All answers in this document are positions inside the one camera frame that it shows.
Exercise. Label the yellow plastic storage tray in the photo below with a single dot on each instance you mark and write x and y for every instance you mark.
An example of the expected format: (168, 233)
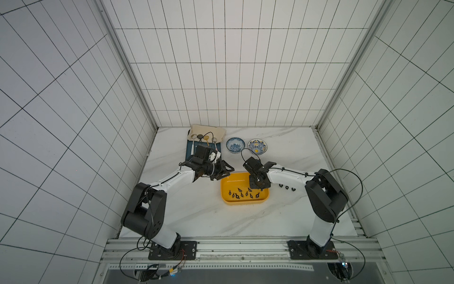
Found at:
(236, 190)

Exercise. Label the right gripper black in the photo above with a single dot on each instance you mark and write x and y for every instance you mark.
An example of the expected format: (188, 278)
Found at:
(258, 179)

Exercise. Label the yellow blue patterned bowl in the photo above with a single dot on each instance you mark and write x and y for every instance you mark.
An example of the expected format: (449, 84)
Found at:
(257, 146)

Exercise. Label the beige folded cloth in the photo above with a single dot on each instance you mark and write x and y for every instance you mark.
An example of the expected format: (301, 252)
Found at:
(212, 132)

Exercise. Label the white handled spoon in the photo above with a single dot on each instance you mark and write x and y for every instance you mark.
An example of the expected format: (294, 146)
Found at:
(193, 139)

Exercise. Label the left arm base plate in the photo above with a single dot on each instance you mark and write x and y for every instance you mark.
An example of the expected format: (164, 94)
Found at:
(185, 250)

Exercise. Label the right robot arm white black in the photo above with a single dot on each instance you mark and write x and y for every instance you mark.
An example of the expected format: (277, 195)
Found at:
(327, 198)

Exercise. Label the aluminium mounting rail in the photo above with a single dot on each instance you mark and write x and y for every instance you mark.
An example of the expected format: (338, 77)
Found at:
(240, 253)

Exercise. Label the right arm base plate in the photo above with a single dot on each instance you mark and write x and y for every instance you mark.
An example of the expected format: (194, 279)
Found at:
(307, 250)

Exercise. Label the dark blue rectangular tray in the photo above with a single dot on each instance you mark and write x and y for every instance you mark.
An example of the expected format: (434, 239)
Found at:
(216, 147)

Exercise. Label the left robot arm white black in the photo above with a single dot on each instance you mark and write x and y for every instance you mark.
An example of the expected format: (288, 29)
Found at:
(145, 210)

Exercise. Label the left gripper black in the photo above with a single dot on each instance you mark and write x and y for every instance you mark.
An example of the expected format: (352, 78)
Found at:
(221, 170)

